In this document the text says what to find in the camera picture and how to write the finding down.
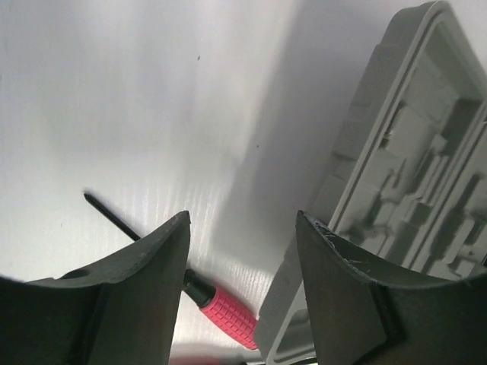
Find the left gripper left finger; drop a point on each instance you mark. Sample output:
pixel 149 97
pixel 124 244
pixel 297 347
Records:
pixel 120 309

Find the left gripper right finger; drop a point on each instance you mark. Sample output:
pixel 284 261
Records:
pixel 366 310

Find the small pink handle screwdriver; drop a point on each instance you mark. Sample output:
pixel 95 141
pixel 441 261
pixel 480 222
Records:
pixel 222 308

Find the grey plastic tool case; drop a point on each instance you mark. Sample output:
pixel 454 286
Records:
pixel 406 178

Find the pink handle bit screwdriver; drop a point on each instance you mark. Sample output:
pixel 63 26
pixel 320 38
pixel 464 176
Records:
pixel 207 361

